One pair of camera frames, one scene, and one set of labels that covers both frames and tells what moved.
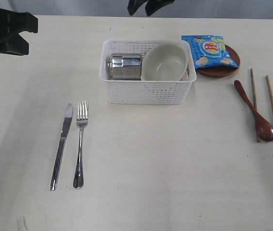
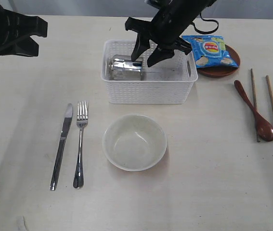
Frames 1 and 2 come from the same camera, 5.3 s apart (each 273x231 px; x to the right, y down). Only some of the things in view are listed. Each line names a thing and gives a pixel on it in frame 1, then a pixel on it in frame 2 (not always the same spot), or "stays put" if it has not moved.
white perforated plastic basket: (145, 92) stays put
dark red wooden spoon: (266, 130) stays put
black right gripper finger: (134, 5) → (142, 28)
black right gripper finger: (152, 6) → (162, 52)
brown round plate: (222, 71) stays put
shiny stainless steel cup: (124, 66) stays put
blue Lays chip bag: (210, 51) stays put
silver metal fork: (82, 119) stays put
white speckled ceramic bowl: (164, 61) → (134, 142)
